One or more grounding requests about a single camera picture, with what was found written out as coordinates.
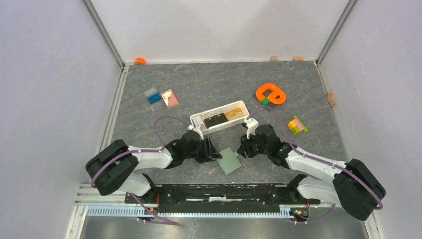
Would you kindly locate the curved wooden piece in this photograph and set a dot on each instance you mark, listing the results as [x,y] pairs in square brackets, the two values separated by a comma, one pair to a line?
[330,99]

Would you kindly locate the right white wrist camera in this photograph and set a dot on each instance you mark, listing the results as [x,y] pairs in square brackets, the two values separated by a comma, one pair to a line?
[251,125]

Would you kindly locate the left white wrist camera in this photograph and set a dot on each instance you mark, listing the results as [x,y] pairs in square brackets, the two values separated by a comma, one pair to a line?
[198,129]

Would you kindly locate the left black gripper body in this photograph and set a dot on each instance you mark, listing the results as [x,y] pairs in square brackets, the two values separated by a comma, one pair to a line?
[201,157]

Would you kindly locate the green lego brick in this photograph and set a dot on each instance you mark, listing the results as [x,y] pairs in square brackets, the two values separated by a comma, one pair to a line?
[265,101]

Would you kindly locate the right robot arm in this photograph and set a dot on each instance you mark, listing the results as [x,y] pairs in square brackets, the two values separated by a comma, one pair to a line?
[348,184]

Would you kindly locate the pink wooden block puzzle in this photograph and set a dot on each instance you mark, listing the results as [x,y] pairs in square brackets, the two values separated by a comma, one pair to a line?
[169,98]

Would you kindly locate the orange tape roll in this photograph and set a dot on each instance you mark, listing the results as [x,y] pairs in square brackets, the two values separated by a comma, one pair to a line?
[139,61]

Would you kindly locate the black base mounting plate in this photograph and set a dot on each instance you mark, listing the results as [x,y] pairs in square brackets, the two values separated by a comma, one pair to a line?
[223,198]

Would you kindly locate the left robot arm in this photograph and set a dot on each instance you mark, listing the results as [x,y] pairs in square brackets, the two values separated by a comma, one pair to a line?
[113,169]

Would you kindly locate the black card in tray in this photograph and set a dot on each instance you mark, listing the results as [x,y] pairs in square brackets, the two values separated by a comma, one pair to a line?
[215,120]

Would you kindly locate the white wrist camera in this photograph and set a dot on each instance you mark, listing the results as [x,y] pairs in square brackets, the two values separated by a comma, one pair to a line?
[198,129]
[251,125]

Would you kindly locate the pink yellow green brick stack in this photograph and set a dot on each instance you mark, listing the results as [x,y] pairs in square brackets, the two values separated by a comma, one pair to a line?
[296,126]

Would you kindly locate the gold cards in tray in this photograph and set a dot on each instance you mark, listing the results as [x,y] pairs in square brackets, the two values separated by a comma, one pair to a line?
[234,114]

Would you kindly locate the aluminium frame rail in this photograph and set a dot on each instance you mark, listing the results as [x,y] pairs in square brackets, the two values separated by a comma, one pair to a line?
[123,204]

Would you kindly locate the white rectangular tray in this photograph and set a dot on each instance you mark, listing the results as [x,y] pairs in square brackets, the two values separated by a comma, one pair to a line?
[197,119]

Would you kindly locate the orange curved track piece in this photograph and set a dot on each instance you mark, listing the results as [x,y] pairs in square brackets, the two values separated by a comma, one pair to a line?
[275,94]

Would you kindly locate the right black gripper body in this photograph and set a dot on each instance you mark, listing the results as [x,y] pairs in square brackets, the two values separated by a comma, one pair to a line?
[252,147]

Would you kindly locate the green card holder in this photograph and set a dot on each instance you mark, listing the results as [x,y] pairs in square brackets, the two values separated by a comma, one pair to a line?
[228,161]

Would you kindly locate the blue grey lego bricks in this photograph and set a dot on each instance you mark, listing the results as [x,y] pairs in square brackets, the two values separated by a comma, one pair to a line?
[152,95]

